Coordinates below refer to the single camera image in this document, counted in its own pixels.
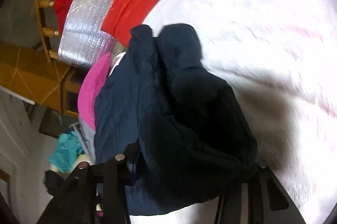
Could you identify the white pink bed blanket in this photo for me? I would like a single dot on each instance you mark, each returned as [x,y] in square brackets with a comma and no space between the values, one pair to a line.
[279,56]

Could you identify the navy blue jacket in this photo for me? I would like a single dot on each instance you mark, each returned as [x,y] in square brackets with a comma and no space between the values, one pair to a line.
[192,133]

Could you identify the red pillow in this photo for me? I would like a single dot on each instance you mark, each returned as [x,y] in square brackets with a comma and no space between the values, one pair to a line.
[123,15]

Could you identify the grey garment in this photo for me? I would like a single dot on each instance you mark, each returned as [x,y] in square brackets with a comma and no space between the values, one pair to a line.
[86,136]

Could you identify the silver foil insulation sheet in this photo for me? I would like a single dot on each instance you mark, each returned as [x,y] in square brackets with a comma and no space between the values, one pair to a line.
[100,13]

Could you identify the golden wooden railing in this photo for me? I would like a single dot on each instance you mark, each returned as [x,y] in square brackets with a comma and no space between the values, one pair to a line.
[46,32]

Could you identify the wooden shelf unit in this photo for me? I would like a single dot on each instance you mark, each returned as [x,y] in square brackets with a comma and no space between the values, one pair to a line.
[28,73]

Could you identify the teal garment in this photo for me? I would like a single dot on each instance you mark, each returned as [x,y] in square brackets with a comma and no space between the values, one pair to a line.
[67,150]

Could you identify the magenta pillow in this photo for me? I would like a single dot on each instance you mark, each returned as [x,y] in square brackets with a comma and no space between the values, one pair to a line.
[91,87]

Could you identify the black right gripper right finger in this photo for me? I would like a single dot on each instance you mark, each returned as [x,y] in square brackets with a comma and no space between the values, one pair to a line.
[261,199]

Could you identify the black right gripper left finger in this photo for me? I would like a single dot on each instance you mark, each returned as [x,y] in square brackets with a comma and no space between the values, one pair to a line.
[75,200]

